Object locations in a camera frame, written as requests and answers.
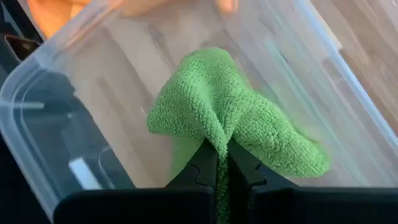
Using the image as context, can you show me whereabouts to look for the green microfiber towel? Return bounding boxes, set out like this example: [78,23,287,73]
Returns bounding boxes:
[146,47,330,224]

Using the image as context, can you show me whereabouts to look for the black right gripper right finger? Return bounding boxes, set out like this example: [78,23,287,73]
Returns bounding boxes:
[226,138,398,224]

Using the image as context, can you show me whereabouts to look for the clear plastic bin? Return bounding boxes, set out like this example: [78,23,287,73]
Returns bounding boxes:
[0,0,398,220]

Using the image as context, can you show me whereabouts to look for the orange microfiber towel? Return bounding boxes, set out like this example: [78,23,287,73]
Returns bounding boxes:
[26,0,240,40]

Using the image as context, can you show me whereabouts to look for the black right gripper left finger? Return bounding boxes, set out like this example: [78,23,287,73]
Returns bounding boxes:
[54,138,218,224]

